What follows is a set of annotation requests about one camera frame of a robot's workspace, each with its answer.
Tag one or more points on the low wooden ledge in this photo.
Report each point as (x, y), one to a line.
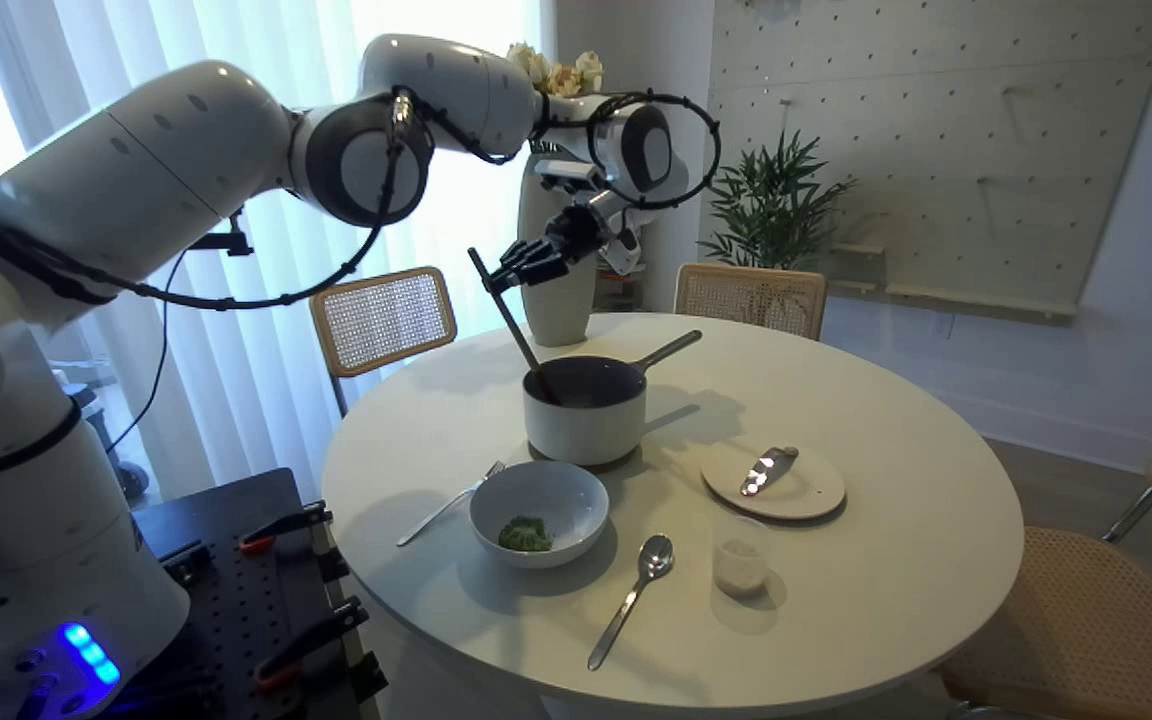
(951, 302)

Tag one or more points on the tall ribbed grey vase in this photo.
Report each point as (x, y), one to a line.
(560, 314)

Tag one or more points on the round wooden plate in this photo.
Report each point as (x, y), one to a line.
(801, 501)

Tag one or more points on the beige wicker chair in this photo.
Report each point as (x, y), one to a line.
(1069, 624)

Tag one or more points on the silver fork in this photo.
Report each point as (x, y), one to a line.
(436, 512)

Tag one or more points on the silver spoon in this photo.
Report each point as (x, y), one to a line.
(629, 600)

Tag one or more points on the white ceramic bowl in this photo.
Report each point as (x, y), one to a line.
(560, 501)

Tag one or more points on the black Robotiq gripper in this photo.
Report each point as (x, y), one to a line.
(580, 230)

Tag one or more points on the green broccoli floret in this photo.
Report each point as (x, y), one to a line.
(526, 533)

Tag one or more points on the small white cup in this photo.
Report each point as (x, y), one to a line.
(743, 568)

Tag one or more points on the green potted plant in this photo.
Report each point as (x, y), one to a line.
(770, 203)

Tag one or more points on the silver butter knife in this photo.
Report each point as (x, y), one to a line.
(770, 471)

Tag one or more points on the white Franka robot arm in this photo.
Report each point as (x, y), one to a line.
(136, 172)

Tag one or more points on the black orange bar clamp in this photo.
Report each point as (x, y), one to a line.
(287, 526)
(311, 644)

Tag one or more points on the wicker back wooden chair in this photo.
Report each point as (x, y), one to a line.
(381, 320)
(754, 302)

